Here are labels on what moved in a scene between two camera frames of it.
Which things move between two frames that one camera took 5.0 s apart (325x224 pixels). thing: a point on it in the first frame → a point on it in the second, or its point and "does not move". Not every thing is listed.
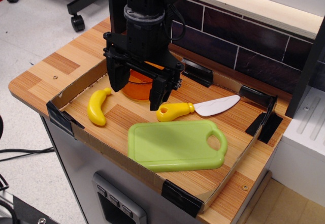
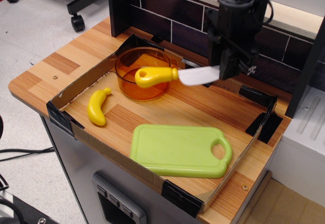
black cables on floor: [31, 151] does not move
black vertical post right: [313, 72] does not move
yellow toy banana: [95, 106] does not move
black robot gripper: [146, 44] → [233, 33]
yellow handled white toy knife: [212, 107] → [145, 76]
